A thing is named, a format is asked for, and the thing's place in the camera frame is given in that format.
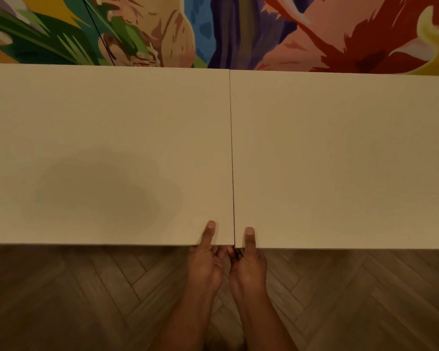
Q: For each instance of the person's left hand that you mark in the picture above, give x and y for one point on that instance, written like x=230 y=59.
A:
x=205 y=268

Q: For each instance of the person's right hand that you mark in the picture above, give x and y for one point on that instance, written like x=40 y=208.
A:
x=248 y=274

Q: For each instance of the person's right thumb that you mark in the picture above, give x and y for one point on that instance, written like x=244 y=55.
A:
x=250 y=239

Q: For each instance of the person's left thumb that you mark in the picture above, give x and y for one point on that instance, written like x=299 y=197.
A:
x=207 y=235

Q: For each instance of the white table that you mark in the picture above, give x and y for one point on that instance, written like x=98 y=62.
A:
x=106 y=153
x=344 y=160

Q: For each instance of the person's right forearm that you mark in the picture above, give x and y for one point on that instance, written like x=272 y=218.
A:
x=265 y=323

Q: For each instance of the person's left forearm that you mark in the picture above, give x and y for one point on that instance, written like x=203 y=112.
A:
x=190 y=321

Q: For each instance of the colourful wall mural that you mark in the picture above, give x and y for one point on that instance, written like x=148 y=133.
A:
x=278 y=32

